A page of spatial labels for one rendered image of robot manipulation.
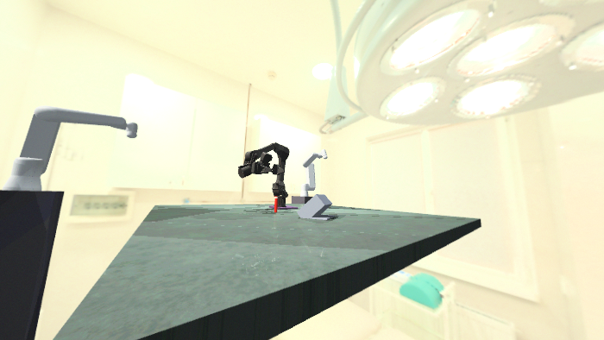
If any white flat panel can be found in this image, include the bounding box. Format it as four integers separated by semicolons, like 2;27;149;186
297;194;334;220

